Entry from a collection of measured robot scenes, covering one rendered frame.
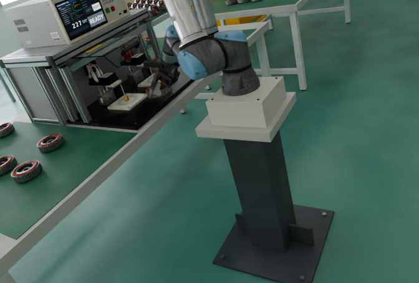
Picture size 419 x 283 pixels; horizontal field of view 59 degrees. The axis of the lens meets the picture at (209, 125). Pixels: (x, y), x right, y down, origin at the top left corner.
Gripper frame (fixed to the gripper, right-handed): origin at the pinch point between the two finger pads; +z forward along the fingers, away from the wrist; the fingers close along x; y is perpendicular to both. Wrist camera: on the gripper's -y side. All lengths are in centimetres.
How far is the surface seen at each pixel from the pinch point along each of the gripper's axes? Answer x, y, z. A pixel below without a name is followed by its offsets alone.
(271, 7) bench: 155, 0, 10
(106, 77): -5.0, -25.8, 5.9
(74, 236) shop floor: -36, -15, 109
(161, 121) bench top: -10.3, 10.9, 4.9
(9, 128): -35, -61, 47
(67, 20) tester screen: -7, -49, -14
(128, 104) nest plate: -6.1, -10.3, 12.3
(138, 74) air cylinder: 22.0, -25.4, 19.0
